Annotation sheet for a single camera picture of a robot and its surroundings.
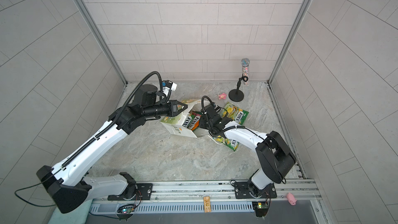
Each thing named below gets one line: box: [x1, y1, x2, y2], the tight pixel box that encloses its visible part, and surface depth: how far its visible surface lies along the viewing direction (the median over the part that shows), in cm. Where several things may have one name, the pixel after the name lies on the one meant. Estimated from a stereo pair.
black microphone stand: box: [228, 74, 249, 103], surface depth 110 cm
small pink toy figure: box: [218, 92, 227, 100], surface depth 107 cm
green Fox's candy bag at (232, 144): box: [212, 136, 240, 152], surface depth 86 cm
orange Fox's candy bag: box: [188, 113, 202, 132], surface depth 88 cm
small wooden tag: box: [203, 196, 212, 213], surface depth 69 cm
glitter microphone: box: [240, 57, 251, 87], surface depth 90 cm
